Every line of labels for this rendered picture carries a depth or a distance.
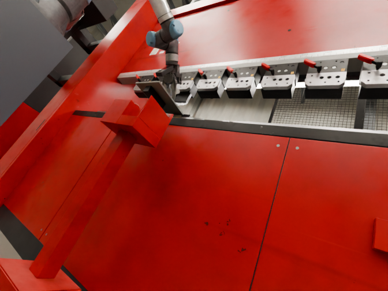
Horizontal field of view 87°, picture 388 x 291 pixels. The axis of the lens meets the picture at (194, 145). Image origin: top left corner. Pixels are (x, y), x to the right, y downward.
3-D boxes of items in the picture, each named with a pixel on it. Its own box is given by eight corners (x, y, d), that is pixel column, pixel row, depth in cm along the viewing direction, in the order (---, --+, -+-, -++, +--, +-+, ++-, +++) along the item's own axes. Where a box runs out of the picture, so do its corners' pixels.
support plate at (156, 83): (135, 83, 111) (135, 82, 112) (161, 114, 131) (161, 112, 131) (158, 82, 101) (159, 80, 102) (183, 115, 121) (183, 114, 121)
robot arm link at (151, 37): (155, 24, 101) (172, 30, 108) (144, 33, 109) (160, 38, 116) (157, 41, 101) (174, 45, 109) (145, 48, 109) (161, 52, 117)
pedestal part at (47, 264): (28, 269, 64) (118, 129, 84) (46, 269, 69) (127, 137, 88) (36, 278, 61) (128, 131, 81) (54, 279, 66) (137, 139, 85)
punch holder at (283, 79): (259, 86, 103) (267, 64, 109) (262, 98, 109) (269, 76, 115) (291, 86, 94) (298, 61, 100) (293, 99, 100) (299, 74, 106)
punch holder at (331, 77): (303, 85, 91) (310, 60, 97) (303, 99, 98) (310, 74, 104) (344, 84, 83) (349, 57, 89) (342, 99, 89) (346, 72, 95)
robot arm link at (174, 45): (161, 33, 115) (172, 37, 121) (161, 54, 118) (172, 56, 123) (170, 30, 110) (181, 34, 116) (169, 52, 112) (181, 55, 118)
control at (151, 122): (99, 120, 84) (122, 88, 90) (124, 141, 96) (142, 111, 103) (132, 126, 73) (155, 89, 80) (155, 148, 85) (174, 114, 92)
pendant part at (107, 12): (7, 51, 171) (70, -6, 203) (37, 74, 190) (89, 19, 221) (30, 43, 143) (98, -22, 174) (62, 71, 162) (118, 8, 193)
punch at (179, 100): (172, 104, 133) (178, 93, 136) (174, 105, 134) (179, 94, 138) (184, 104, 127) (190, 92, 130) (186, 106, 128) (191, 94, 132)
